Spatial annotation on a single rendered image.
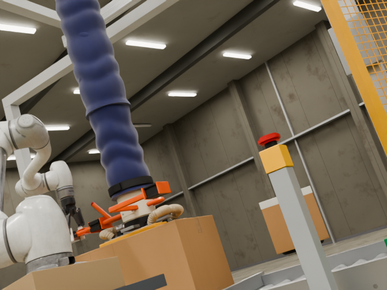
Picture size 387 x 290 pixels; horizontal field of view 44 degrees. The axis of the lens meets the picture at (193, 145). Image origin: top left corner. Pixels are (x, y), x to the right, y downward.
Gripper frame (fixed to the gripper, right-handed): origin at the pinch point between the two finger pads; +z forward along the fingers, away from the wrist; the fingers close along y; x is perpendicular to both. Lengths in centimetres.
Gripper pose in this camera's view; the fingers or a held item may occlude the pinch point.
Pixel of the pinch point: (76, 235)
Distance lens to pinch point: 263.6
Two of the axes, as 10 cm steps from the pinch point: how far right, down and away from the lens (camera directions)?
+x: -8.1, 3.8, 4.6
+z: 3.0, 9.3, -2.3
